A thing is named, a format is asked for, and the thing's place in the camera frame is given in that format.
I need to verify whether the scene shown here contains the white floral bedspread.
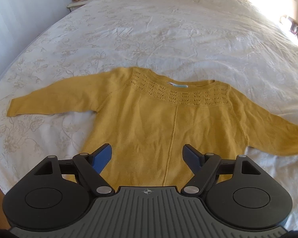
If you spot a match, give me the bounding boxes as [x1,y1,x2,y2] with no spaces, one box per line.
[0,0,298,233]

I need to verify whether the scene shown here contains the mustard yellow knit sweater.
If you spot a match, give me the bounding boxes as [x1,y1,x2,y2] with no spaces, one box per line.
[7,67,298,188]

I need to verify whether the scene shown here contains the dark object on right nightstand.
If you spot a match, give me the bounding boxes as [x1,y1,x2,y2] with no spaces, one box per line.
[290,21,298,36]

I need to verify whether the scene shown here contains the white nightstand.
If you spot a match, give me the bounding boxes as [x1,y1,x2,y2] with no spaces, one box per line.
[67,0,92,12]

